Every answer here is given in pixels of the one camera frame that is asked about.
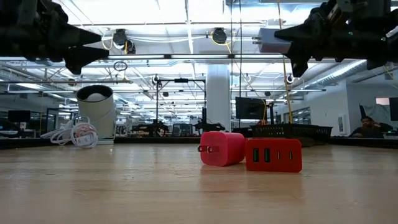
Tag pink wall charger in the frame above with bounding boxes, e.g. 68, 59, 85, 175
198, 131, 246, 167

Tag white pillar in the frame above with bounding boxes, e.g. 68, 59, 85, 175
206, 64, 232, 133

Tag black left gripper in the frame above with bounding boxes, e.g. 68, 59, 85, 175
0, 0, 109, 75

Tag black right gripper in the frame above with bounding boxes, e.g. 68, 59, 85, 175
274, 0, 392, 78

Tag black monitor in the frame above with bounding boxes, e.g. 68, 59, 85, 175
389, 97, 398, 121
234, 96, 267, 121
7, 110, 31, 123

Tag person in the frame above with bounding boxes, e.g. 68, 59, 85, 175
348, 116, 394, 139

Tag red multi-port charger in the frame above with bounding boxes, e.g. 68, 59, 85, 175
245, 138, 303, 174

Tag grey-blue wall charger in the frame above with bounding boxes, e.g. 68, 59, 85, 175
252, 27, 293, 54

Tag white ball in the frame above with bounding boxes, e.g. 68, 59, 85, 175
85, 92, 108, 103

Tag white coiled cable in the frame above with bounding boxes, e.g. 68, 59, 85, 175
40, 115, 100, 149

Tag black hanging cable loop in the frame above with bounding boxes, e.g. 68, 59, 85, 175
113, 60, 129, 72

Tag black mesh basket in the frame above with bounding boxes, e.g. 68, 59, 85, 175
250, 123, 333, 147

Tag black metal frame stand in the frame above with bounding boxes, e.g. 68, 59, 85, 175
155, 78, 207, 138

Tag white cylindrical holder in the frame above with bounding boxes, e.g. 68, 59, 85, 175
76, 84, 118, 146

